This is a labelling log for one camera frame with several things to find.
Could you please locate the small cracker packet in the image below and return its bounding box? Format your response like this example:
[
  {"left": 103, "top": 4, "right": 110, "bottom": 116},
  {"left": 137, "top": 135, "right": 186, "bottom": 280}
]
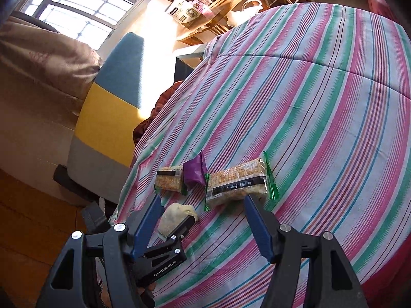
[{"left": 154, "top": 166, "right": 188, "bottom": 196}]

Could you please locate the cream sock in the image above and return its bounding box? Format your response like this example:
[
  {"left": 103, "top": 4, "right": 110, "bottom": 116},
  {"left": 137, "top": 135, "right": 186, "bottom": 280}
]
[{"left": 157, "top": 203, "right": 200, "bottom": 242}]

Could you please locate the red-brown cloth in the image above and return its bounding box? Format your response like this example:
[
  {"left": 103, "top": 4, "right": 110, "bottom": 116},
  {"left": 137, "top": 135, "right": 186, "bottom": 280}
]
[{"left": 133, "top": 82, "right": 183, "bottom": 146}]

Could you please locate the white printed box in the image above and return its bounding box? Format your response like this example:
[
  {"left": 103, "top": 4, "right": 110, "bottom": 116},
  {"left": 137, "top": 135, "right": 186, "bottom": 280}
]
[{"left": 165, "top": 0, "right": 201, "bottom": 28}]

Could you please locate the black floor stand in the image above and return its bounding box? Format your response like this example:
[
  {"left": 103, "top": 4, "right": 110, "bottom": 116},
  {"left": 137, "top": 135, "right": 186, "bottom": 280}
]
[{"left": 53, "top": 163, "right": 111, "bottom": 235}]

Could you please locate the wooden desk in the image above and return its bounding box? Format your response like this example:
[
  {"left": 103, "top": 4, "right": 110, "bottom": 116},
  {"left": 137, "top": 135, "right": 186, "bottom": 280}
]
[{"left": 176, "top": 0, "right": 257, "bottom": 44}]

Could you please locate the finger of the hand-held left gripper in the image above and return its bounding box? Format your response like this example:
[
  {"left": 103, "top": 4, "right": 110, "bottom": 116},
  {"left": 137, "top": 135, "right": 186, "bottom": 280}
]
[{"left": 136, "top": 215, "right": 196, "bottom": 289}]

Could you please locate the striped bed sheet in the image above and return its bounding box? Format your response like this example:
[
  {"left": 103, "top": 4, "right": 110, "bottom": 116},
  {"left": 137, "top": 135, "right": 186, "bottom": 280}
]
[{"left": 109, "top": 3, "right": 411, "bottom": 308}]

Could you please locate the white kettle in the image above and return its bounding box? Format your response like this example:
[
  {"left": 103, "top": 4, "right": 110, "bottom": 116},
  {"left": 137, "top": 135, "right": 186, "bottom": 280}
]
[{"left": 227, "top": 0, "right": 264, "bottom": 26}]

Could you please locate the red blanket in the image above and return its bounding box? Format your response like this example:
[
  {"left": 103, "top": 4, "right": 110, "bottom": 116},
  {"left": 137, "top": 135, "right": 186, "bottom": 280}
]
[{"left": 363, "top": 0, "right": 411, "bottom": 31}]

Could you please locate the large green-edged cracker packet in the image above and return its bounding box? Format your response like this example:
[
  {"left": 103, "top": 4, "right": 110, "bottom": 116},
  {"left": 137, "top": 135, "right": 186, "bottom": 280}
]
[{"left": 204, "top": 151, "right": 279, "bottom": 213}]

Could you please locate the barred window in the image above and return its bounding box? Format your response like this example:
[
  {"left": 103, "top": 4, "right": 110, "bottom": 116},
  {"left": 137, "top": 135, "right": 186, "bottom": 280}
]
[{"left": 19, "top": 0, "right": 171, "bottom": 50}]

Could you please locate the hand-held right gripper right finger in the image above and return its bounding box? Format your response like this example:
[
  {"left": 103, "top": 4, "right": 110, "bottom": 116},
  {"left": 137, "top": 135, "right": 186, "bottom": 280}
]
[{"left": 244, "top": 196, "right": 370, "bottom": 308}]

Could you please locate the purple snack packet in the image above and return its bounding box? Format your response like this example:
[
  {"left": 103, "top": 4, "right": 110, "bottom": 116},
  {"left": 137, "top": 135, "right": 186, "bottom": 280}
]
[{"left": 182, "top": 151, "right": 208, "bottom": 190}]

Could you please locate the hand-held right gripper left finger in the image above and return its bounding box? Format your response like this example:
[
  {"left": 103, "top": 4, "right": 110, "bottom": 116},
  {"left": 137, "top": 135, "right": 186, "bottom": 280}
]
[{"left": 35, "top": 195, "right": 164, "bottom": 308}]

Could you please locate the pink labelled jar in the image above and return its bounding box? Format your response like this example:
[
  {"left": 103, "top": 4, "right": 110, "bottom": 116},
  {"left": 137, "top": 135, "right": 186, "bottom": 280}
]
[{"left": 191, "top": 0, "right": 214, "bottom": 18}]

